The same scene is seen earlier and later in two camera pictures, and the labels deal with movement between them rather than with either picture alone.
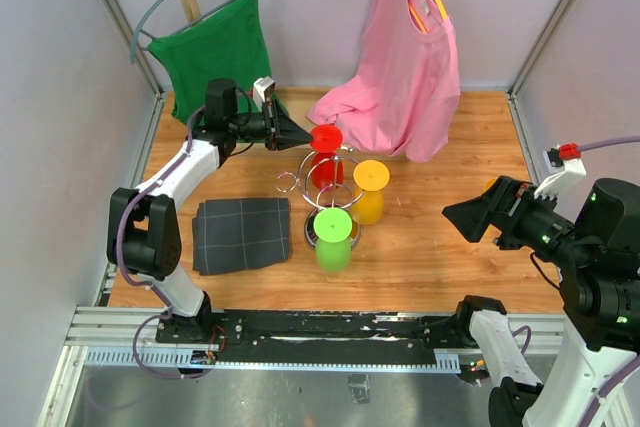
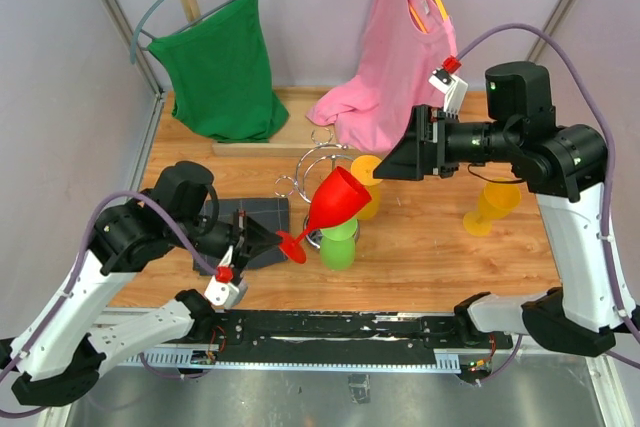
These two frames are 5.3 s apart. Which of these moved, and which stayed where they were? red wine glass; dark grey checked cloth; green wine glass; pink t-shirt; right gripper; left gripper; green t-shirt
Moved: red wine glass; right gripper; left gripper
Stayed: green t-shirt; green wine glass; dark grey checked cloth; pink t-shirt
